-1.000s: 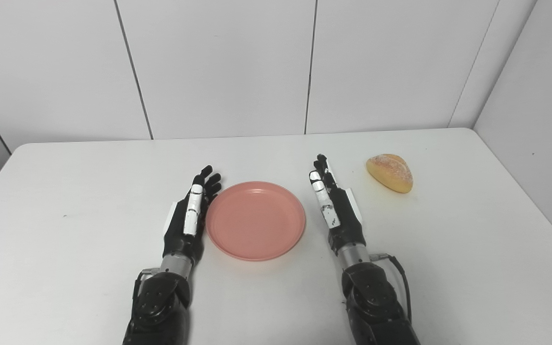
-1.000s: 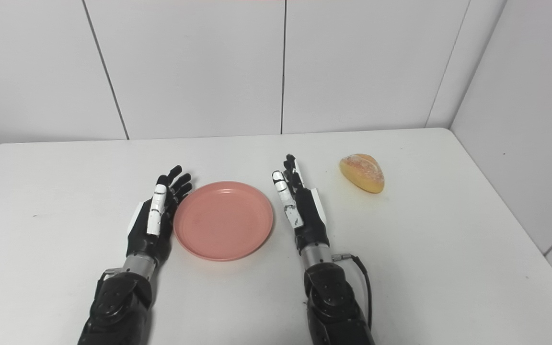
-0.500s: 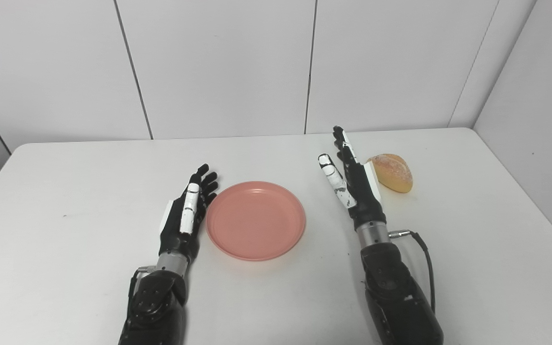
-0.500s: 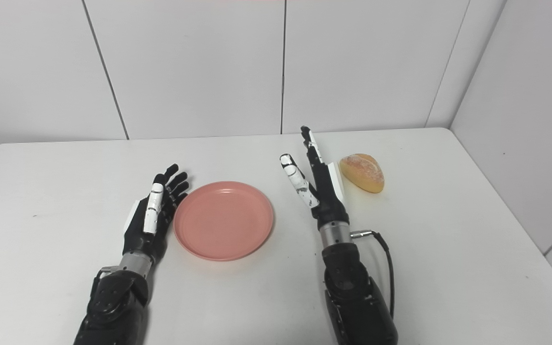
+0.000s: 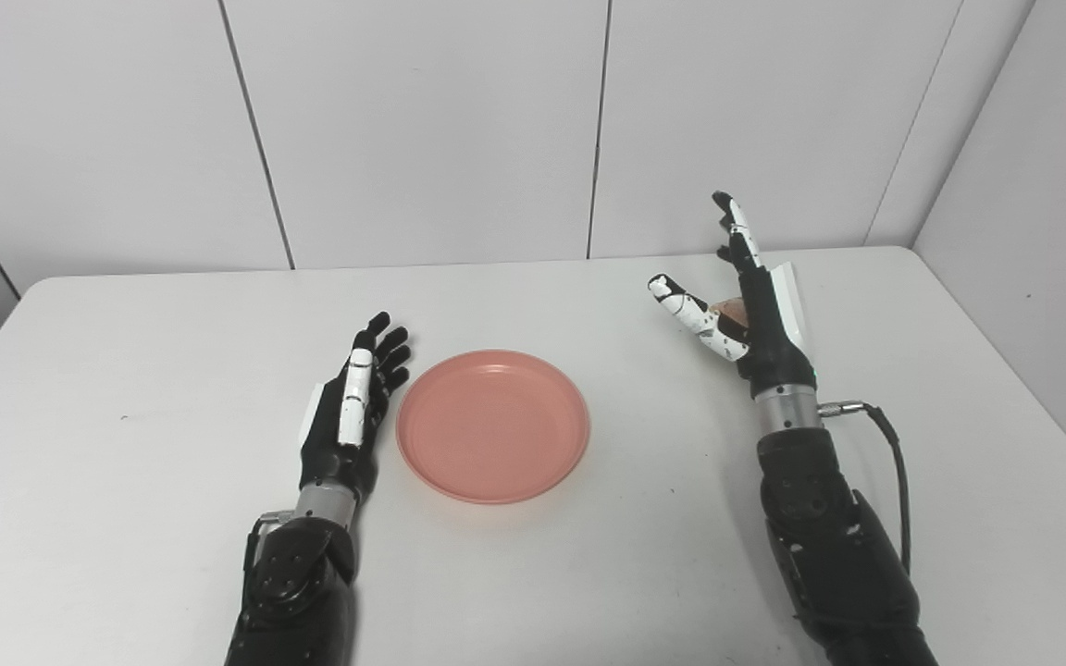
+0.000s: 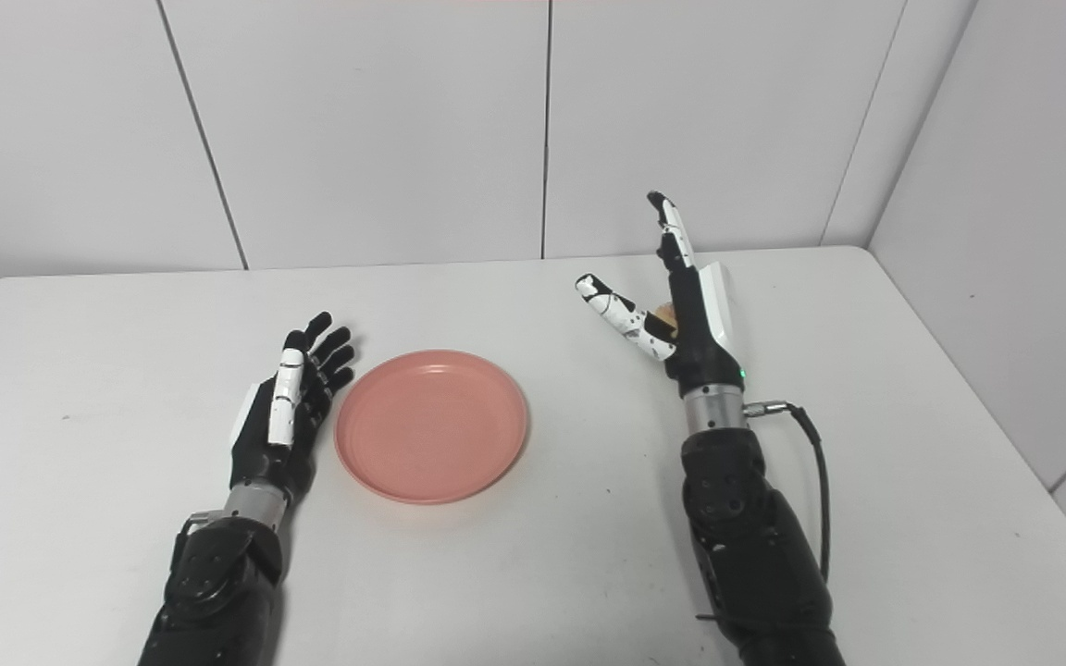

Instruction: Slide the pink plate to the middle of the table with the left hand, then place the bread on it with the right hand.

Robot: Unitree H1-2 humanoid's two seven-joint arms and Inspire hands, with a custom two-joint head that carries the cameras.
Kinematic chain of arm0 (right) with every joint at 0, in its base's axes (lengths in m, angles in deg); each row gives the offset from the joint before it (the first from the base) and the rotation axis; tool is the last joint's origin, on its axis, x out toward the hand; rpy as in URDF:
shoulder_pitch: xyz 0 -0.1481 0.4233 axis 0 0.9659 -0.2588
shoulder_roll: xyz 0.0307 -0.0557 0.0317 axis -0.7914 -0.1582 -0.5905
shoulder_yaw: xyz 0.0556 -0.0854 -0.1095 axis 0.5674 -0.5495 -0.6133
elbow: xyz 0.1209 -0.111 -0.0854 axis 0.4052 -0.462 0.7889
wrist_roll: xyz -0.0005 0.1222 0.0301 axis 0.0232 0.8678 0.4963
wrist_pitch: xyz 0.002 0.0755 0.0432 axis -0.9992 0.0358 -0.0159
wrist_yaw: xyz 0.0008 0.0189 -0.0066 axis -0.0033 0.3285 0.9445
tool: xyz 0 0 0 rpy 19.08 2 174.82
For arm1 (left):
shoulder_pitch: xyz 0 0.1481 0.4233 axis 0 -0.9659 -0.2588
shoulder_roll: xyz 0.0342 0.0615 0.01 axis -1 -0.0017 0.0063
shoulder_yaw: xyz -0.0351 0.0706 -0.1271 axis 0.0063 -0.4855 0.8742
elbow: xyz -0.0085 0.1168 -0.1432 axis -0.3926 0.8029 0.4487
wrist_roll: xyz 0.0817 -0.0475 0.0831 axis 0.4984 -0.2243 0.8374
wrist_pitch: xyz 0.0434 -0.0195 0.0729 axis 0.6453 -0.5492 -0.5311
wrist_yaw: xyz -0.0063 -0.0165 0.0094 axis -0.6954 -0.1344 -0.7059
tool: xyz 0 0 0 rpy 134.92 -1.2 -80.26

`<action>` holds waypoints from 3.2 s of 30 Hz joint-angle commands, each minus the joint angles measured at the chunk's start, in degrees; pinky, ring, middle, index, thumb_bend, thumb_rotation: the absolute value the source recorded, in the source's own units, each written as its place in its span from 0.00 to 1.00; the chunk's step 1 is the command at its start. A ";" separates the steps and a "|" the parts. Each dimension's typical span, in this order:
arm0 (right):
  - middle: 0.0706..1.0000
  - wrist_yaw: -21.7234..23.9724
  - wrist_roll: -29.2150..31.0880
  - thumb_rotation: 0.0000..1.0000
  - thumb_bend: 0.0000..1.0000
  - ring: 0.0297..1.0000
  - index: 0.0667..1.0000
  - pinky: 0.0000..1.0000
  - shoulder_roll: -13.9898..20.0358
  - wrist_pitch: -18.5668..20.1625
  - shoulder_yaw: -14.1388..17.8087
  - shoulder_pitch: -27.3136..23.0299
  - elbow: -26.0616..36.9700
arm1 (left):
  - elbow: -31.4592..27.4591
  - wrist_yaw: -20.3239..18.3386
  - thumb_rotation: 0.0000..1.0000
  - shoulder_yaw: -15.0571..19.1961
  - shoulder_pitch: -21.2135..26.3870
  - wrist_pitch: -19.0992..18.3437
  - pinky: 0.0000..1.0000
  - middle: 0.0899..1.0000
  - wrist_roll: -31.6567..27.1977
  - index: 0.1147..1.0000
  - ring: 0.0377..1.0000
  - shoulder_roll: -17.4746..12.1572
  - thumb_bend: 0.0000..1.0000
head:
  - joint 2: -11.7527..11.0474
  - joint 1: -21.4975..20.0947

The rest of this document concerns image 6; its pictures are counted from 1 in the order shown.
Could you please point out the golden bread roll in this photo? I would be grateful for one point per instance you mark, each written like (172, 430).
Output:
(664, 317)

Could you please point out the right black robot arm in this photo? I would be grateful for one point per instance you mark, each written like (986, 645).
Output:
(746, 536)

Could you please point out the pink round plate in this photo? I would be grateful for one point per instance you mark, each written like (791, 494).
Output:
(431, 425)

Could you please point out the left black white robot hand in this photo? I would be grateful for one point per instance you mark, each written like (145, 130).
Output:
(265, 444)

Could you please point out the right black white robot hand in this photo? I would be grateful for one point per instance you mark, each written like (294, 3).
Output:
(695, 333)

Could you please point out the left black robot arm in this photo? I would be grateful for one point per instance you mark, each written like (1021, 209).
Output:
(218, 583)

